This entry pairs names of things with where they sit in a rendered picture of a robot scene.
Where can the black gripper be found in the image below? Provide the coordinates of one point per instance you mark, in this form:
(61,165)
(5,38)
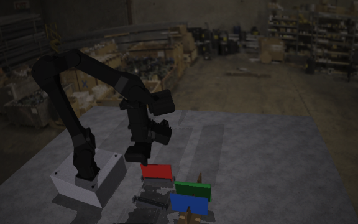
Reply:
(140,152)

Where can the red board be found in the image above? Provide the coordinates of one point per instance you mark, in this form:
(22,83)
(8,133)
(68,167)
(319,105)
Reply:
(161,171)

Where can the tan slotted board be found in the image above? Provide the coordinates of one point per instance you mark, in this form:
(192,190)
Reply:
(188,217)

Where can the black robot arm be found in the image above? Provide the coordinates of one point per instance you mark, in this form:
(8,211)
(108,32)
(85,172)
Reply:
(46,73)

